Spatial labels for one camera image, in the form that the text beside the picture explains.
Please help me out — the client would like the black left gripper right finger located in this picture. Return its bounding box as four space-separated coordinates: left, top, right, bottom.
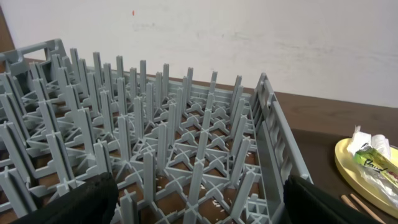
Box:
284 175 379 224

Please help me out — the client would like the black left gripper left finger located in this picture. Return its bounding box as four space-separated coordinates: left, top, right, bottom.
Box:
12 172 119 224

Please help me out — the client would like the wooden chopstick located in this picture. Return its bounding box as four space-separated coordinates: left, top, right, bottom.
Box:
350 194 386 224
340 195 359 211

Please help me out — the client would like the green snack wrapper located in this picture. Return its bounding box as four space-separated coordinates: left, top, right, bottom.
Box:
353 143 397 208

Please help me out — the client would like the white napkin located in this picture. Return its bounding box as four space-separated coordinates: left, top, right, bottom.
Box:
347 126 392 160

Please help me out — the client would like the yellow plastic plate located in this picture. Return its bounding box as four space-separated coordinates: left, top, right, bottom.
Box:
335 138 397 218

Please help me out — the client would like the grey plastic dish rack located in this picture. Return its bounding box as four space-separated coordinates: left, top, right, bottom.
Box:
1 39 311 223

